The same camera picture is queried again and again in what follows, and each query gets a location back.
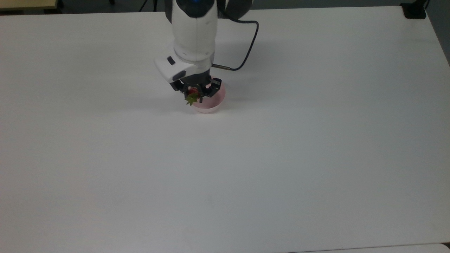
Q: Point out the red strawberry with green leaves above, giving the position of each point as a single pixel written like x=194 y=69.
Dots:
x=192 y=95

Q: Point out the light wooden table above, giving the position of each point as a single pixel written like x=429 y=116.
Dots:
x=28 y=3

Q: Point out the pink plastic bowl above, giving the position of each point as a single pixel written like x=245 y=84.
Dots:
x=214 y=103

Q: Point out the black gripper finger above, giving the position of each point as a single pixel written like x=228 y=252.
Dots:
x=205 y=91
x=186 y=92

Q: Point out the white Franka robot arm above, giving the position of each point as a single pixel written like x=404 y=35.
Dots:
x=195 y=35

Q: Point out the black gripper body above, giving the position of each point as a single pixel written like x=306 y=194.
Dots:
x=204 y=81

